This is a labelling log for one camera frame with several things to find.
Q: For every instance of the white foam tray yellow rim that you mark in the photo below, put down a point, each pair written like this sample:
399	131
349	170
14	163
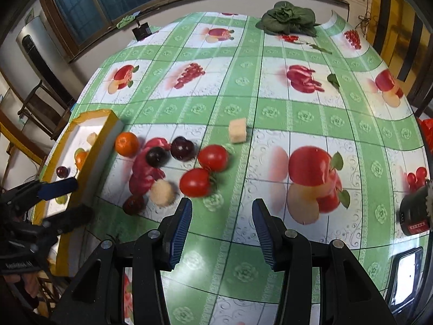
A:
101	152

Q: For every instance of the large orange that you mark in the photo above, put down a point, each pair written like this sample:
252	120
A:
127	144

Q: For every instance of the standing air conditioner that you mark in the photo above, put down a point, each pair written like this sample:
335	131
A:
33	50

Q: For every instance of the red tomato with calyx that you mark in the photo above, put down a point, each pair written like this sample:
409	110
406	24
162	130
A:
195	182

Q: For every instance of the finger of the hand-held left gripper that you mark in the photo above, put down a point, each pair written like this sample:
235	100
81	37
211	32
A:
71	218
57	188

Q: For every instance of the green grape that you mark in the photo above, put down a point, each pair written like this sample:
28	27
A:
78	151
61	199

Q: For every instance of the small orange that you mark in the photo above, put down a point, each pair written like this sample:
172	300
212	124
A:
82	161

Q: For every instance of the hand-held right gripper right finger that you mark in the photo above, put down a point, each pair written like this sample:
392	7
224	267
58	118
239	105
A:
262	233

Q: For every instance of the dark purple plum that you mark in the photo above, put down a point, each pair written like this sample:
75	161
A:
134	204
182	149
157	157

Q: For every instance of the green cloth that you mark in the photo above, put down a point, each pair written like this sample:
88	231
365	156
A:
126	21

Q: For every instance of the green leafy vegetable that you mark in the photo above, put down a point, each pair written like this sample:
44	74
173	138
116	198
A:
287	18

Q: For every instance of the small black box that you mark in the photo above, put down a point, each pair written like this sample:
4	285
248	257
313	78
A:
142	31

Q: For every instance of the black device with screen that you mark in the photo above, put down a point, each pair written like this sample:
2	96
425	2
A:
406	274

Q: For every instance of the dark green device red label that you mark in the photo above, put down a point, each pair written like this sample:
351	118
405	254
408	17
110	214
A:
417	210

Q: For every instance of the person's left hand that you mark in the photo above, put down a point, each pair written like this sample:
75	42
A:
30	286

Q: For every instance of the round beige potato piece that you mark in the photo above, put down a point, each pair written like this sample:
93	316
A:
162	193

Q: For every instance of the dark wooden armchair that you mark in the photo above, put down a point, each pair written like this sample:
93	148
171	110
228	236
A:
44	106

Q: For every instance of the red object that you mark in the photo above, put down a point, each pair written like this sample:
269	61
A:
428	130

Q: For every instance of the green fruit-print tablecloth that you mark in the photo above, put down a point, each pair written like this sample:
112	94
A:
270	115

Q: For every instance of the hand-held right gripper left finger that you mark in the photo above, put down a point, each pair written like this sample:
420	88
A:
181	233

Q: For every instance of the loose green leaf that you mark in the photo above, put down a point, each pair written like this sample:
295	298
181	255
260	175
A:
319	48
333	81

